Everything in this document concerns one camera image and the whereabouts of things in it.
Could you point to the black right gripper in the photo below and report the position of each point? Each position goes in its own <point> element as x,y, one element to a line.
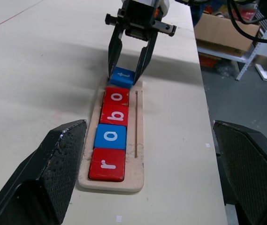
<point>138,21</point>

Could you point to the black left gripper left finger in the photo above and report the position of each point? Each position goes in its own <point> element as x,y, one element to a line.
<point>41,178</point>

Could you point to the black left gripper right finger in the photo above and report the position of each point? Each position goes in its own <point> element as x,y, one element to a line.
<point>253,173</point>

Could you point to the blue letter tile t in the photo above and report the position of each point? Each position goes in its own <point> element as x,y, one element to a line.
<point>121,80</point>

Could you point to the red letter tile o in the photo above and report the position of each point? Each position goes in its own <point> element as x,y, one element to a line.
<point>109,93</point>

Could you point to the red letter tile b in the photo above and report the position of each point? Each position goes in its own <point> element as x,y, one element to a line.
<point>106,122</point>

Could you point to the red letter tile r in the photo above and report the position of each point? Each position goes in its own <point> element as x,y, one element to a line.
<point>107,173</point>

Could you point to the blue letter tile o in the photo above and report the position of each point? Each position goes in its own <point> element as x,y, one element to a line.
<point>101,140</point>

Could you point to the wooden letter tray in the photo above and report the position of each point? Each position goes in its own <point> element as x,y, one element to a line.
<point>133,185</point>

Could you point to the blue object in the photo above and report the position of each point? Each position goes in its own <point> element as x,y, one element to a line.
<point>197,15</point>

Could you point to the red crate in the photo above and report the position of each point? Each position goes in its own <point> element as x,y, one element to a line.
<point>208,61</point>

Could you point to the brown cardboard box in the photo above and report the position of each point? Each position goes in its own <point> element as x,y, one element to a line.
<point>222,32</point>

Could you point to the white metal shelf rack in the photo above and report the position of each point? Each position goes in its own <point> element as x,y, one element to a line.
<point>248,61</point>

